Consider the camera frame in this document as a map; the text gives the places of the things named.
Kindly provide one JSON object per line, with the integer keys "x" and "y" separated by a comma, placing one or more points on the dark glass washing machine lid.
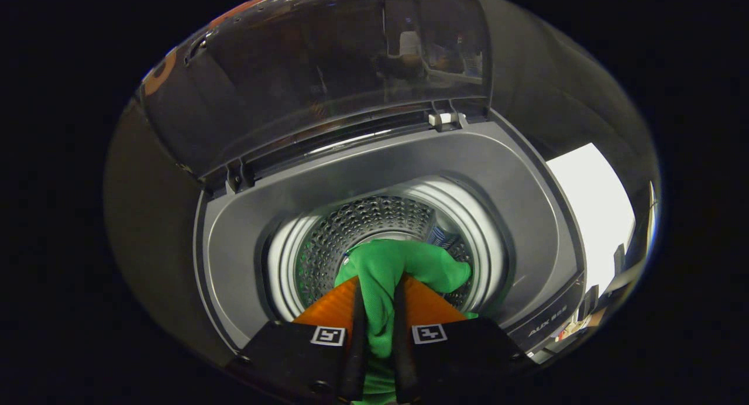
{"x": 292, "y": 83}

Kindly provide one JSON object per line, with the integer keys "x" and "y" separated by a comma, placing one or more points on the white board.
{"x": 591, "y": 218}

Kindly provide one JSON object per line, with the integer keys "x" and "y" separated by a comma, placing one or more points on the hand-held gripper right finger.
{"x": 401, "y": 346}

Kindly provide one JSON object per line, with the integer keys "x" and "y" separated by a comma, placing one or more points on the green polo shirt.
{"x": 380, "y": 264}

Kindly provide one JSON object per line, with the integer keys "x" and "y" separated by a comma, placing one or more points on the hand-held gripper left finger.
{"x": 357, "y": 346}

